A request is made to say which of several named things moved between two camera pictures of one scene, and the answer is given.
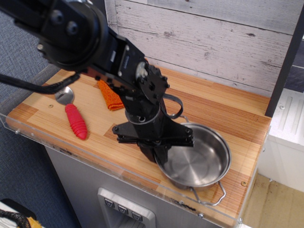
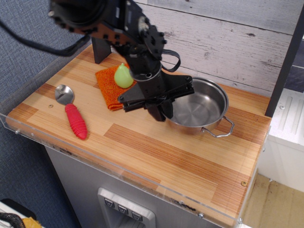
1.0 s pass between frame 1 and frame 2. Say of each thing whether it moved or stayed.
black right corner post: stayed
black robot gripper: moved
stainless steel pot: moved
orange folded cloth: stayed
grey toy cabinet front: stayed
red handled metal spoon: stayed
